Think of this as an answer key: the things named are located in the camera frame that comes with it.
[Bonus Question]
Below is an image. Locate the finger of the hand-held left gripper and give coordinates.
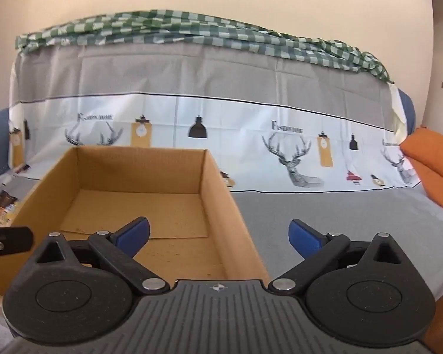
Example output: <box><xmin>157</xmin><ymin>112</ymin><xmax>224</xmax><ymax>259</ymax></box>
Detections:
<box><xmin>0</xmin><ymin>227</ymin><xmax>34</xmax><ymax>263</ymax></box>

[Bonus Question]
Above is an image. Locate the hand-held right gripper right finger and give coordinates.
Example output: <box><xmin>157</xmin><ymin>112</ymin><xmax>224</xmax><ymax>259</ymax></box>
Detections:
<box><xmin>268</xmin><ymin>219</ymin><xmax>410</xmax><ymax>296</ymax></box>

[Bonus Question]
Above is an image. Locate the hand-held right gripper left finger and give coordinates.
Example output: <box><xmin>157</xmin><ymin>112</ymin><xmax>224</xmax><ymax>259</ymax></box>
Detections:
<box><xmin>31</xmin><ymin>217</ymin><xmax>170</xmax><ymax>296</ymax></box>

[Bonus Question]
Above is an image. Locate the brown cardboard box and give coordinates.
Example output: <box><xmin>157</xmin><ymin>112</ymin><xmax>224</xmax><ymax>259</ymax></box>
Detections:
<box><xmin>0</xmin><ymin>147</ymin><xmax>270</xmax><ymax>296</ymax></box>

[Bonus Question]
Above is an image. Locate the brown snack packet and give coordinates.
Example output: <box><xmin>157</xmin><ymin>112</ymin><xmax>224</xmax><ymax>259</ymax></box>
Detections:
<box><xmin>0</xmin><ymin>190</ymin><xmax>19</xmax><ymax>227</ymax></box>

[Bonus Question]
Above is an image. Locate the orange cushion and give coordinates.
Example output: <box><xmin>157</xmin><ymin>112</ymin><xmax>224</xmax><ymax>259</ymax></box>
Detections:
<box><xmin>400</xmin><ymin>127</ymin><xmax>443</xmax><ymax>225</ymax></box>

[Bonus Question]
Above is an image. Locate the cream cloth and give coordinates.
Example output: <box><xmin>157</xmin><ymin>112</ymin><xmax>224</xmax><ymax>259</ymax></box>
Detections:
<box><xmin>387</xmin><ymin>83</ymin><xmax>407</xmax><ymax>141</ymax></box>

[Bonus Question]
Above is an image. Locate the grey deer print cloth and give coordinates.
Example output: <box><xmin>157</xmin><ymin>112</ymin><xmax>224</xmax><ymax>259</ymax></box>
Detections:
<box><xmin>0</xmin><ymin>39</ymin><xmax>443</xmax><ymax>303</ymax></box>

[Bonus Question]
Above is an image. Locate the green checked cloth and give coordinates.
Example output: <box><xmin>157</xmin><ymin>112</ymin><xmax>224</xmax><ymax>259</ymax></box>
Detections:
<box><xmin>15</xmin><ymin>9</ymin><xmax>392</xmax><ymax>83</ymax></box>

